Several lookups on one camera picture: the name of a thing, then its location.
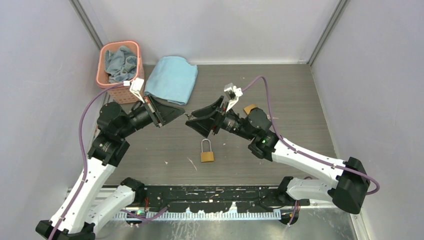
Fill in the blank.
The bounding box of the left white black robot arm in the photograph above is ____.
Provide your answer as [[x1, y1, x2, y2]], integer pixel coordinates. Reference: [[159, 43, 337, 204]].
[[35, 95, 185, 240]]

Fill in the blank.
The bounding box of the pink plastic laundry basket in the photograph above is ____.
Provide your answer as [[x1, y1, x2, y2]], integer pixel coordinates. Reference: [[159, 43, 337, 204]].
[[96, 40, 145, 104]]

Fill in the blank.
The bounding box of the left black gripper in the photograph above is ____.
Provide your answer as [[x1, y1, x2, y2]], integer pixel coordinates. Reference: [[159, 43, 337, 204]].
[[117, 93, 185, 139]]

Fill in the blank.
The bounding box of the light blue folded towel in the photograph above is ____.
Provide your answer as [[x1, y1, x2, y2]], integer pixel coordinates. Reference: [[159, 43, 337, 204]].
[[144, 56, 198, 106]]

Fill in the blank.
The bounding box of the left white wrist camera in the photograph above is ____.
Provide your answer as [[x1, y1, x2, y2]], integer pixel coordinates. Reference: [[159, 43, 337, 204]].
[[123, 77, 145, 103]]

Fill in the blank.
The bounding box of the brass padlock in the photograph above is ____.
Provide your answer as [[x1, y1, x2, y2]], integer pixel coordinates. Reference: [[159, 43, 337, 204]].
[[243, 104, 258, 115], [200, 138, 215, 163]]

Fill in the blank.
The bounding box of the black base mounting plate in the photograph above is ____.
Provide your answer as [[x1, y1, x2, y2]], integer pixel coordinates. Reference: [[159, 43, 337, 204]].
[[129, 185, 295, 214]]

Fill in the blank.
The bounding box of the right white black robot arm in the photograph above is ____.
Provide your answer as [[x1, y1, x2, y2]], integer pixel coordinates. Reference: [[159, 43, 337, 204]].
[[185, 96, 371, 215]]

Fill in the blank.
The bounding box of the grey-blue cloth in basket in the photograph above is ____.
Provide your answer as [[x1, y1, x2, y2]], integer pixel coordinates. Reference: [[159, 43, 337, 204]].
[[104, 45, 138, 84]]

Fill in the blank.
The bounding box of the aluminium rail frame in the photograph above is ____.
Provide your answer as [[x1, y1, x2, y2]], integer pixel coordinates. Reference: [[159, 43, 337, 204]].
[[56, 185, 364, 240]]

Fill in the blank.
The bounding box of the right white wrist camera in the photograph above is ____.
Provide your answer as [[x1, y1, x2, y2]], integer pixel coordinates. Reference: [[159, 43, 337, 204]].
[[223, 83, 243, 112]]

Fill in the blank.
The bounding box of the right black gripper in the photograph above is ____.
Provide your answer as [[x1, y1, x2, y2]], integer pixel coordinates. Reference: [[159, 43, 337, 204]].
[[186, 95, 255, 141]]

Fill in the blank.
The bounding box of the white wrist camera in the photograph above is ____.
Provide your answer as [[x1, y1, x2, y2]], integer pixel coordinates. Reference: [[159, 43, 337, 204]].
[[123, 77, 145, 103], [223, 83, 243, 112]]

